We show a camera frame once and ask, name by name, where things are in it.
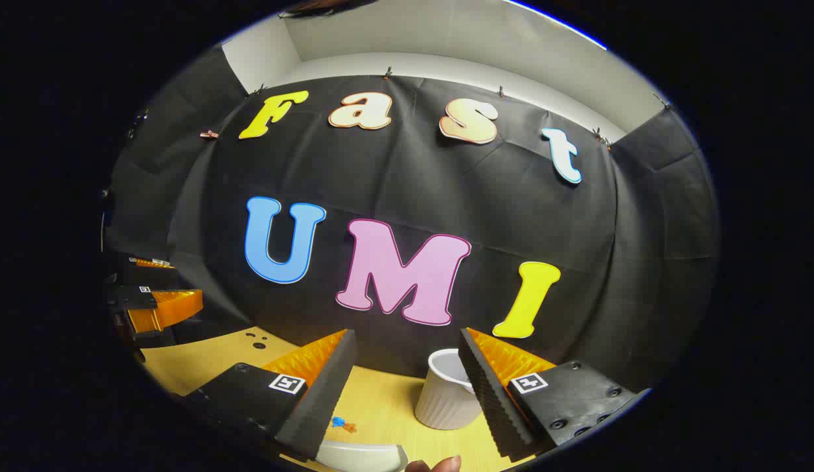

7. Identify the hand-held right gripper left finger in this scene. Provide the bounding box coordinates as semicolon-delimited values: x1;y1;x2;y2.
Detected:
184;328;358;461

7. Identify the white dustpan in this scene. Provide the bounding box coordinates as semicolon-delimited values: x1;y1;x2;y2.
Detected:
315;440;409;472

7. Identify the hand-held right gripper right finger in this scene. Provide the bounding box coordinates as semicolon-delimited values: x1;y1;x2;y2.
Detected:
459;326;651;461

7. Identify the wooden desktop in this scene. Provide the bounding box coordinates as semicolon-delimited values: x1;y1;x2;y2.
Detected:
139;326;539;472

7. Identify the white ribbed garbage bin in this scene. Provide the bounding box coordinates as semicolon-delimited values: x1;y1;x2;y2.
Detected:
415;348;487;431

